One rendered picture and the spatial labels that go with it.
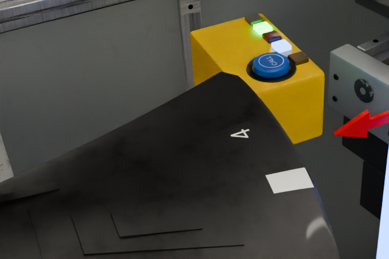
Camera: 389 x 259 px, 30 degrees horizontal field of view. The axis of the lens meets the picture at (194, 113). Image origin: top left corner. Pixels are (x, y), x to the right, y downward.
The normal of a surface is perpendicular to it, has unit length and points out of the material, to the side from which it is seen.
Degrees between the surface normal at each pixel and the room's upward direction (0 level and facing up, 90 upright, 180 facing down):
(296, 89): 90
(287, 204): 21
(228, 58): 0
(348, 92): 90
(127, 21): 90
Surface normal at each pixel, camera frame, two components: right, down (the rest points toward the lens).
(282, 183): 0.16, -0.62
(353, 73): -0.83, 0.38
